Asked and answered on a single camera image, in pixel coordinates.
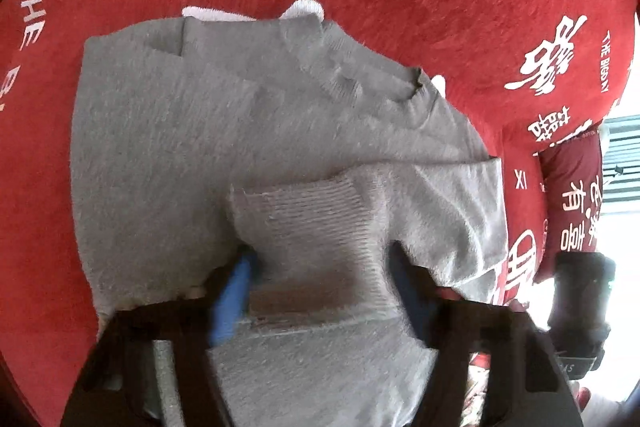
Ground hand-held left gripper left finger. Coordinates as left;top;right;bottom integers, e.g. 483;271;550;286
60;247;261;427

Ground dark red printed pillow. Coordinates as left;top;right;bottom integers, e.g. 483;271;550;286
537;127;604;269

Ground window blinds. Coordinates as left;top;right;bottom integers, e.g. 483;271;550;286
599;109;640;212

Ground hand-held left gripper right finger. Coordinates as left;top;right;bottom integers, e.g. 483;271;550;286
387;241;587;427

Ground grey knit sweater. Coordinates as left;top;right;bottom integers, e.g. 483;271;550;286
70;14;510;427

